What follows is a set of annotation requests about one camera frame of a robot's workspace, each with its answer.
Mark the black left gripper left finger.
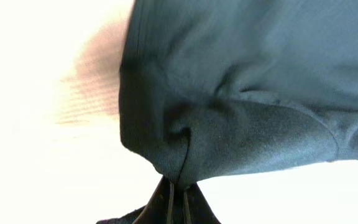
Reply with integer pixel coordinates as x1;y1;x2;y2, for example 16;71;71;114
96;177;173;224

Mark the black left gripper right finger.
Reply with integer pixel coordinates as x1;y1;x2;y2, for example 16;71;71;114
183;184;221;224

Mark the black t-shirt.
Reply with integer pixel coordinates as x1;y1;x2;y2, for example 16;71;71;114
119;0;358;188

